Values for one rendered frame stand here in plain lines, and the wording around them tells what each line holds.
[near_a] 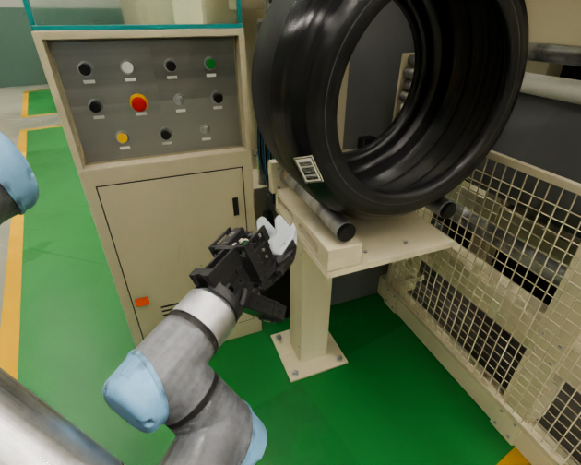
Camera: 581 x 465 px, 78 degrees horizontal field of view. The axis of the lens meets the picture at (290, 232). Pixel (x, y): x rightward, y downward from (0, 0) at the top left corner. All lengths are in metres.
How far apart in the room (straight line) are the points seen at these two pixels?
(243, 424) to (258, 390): 1.13
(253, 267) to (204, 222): 0.88
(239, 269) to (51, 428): 0.26
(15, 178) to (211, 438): 0.34
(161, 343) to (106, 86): 0.95
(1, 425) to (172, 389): 0.14
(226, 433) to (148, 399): 0.10
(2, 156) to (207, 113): 0.88
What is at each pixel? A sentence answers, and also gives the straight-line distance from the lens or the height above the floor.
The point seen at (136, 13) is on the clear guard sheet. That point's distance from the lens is 1.21.
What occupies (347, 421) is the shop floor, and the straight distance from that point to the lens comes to 1.53.
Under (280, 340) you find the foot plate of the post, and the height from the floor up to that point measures 0.01.
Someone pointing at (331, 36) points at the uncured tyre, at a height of 1.28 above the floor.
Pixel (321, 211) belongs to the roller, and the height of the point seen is 0.91.
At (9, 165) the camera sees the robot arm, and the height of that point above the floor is 1.17.
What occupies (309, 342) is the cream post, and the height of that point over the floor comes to 0.12.
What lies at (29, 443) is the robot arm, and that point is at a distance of 0.38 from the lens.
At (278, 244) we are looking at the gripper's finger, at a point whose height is 1.01.
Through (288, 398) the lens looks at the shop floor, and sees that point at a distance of 1.57.
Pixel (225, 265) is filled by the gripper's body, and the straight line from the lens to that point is 0.47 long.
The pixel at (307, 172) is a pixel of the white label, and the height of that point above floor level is 1.05.
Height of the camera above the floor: 1.31
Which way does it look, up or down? 32 degrees down
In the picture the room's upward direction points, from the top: straight up
